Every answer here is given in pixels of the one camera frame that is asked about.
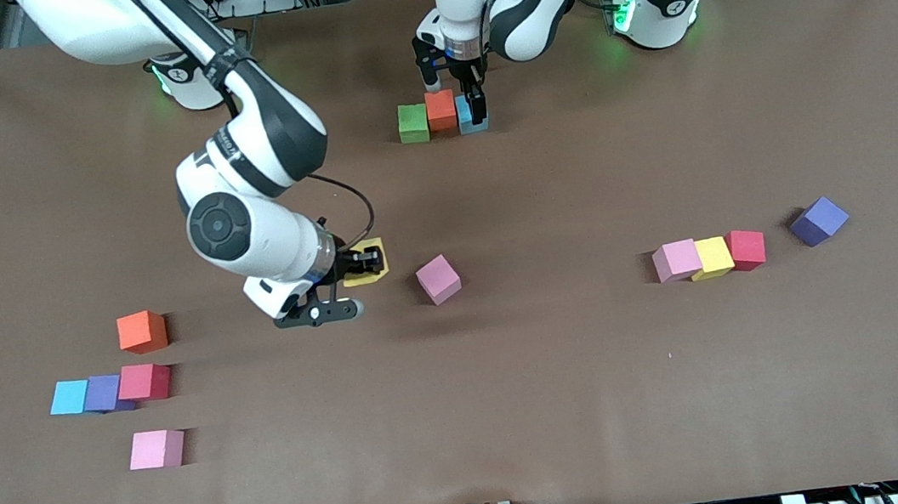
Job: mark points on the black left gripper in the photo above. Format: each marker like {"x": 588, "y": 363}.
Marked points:
{"x": 463, "y": 69}

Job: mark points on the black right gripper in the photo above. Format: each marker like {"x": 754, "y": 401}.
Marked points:
{"x": 346, "y": 262}

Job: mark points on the yellow foam block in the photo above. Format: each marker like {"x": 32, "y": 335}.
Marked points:
{"x": 371, "y": 279}
{"x": 713, "y": 256}

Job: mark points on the light blue foam block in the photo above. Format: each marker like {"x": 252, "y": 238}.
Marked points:
{"x": 465, "y": 123}
{"x": 69, "y": 398}

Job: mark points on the orange foam block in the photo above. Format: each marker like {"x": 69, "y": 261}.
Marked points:
{"x": 140, "y": 331}
{"x": 440, "y": 109}

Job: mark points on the green foam block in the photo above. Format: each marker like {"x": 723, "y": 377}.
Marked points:
{"x": 412, "y": 122}

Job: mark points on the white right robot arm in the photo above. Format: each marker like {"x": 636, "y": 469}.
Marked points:
{"x": 268, "y": 240}

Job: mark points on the pink foam block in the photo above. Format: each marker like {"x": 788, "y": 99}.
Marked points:
{"x": 437, "y": 278}
{"x": 676, "y": 259}
{"x": 154, "y": 448}

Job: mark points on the brown table cover sheet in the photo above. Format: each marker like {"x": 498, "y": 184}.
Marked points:
{"x": 470, "y": 421}

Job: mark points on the red foam block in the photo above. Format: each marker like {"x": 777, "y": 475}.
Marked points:
{"x": 747, "y": 247}
{"x": 141, "y": 381}

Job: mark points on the purple foam block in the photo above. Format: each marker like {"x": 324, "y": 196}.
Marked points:
{"x": 820, "y": 219}
{"x": 102, "y": 392}

